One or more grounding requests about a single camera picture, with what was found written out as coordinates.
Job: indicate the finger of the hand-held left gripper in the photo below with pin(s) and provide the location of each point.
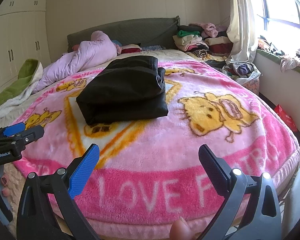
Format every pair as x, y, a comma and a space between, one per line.
13, 128
32, 133

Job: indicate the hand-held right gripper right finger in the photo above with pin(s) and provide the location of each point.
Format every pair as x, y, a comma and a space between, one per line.
212, 170

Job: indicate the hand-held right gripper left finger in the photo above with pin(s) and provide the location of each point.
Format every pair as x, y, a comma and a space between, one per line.
82, 170

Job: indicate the black leather jacket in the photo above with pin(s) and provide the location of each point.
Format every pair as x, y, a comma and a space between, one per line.
120, 95

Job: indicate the bag of clothes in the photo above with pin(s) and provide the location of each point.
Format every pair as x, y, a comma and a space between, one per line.
242, 72

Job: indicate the pile of folded clothes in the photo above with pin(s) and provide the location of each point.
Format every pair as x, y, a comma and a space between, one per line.
190, 40

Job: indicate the heap of light clothes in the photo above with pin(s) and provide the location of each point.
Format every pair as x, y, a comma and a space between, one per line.
290, 60

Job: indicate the person's right hand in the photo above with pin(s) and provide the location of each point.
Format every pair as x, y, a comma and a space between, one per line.
181, 230

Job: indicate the pink slipper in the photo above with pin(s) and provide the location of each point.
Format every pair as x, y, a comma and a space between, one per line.
4, 180
6, 192

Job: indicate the pink printed blanket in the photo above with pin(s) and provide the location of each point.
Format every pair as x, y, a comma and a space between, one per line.
165, 150

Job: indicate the green and white blanket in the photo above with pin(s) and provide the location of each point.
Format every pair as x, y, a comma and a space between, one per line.
27, 72

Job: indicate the lilac padded quilt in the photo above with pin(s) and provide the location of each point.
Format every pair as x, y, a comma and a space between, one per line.
77, 57

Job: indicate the red bag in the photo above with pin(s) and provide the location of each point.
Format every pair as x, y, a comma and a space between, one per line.
287, 117

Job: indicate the white wardrobe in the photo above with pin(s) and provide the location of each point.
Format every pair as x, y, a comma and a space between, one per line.
22, 30

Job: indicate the teal cloth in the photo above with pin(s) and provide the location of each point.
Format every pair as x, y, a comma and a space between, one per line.
117, 42

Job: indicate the window seat cushion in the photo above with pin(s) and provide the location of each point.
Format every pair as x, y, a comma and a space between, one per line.
272, 57

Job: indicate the dark red pillow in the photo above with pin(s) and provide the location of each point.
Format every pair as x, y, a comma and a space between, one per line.
130, 50

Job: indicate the blue patterned cloth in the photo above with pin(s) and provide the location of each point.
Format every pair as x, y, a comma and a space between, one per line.
152, 47

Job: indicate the grey-green headboard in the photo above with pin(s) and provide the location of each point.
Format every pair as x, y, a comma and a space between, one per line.
140, 30

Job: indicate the cream curtain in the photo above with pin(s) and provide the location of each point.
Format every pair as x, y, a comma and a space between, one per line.
241, 17

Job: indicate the window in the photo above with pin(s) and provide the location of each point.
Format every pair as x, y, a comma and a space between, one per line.
280, 0

